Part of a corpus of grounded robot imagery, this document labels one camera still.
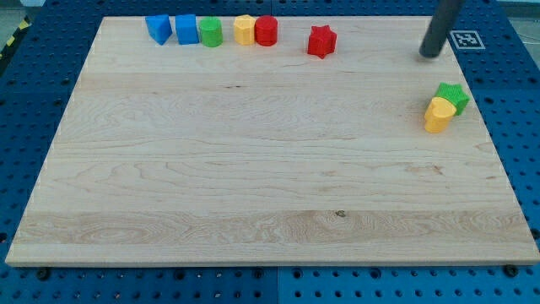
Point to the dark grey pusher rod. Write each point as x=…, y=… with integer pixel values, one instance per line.
x=442, y=22

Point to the blue triangle block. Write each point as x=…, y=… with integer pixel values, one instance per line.
x=159, y=27

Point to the wooden board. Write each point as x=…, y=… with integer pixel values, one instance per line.
x=237, y=155

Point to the yellow hexagon block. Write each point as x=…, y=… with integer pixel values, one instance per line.
x=244, y=29

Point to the green cylinder block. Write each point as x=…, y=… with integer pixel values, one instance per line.
x=211, y=31

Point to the blue cube block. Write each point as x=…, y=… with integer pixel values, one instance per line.
x=186, y=29

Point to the green star block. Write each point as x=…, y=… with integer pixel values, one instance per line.
x=455, y=94

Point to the red star block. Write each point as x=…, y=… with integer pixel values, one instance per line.
x=322, y=41

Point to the yellow heart block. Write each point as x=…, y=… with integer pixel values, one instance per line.
x=438, y=115

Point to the red cylinder block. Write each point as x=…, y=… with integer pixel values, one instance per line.
x=266, y=30

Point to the white fiducial marker tag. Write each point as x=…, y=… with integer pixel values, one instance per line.
x=467, y=40

